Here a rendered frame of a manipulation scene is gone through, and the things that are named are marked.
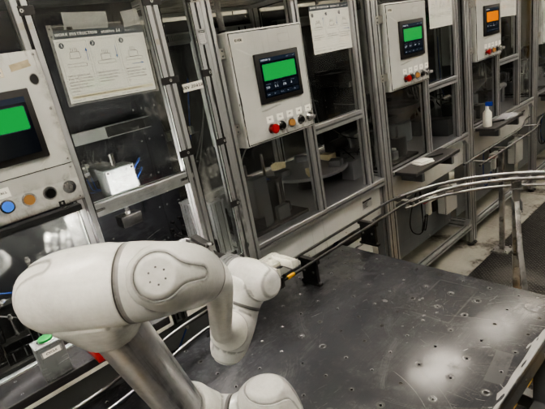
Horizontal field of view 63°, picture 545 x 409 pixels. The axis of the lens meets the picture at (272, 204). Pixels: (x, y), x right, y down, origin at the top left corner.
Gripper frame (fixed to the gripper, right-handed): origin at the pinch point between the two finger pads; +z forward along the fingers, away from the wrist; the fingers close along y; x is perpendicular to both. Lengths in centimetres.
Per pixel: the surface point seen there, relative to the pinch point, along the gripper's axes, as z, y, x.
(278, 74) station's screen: 18, 48, -70
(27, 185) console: 20, 34, 35
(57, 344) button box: 8.0, -11.3, 45.0
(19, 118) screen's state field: 18, 53, 31
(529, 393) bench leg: -74, -88, -91
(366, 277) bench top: -11, -45, -76
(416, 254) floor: 51, -113, -218
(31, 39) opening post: 23, 73, 20
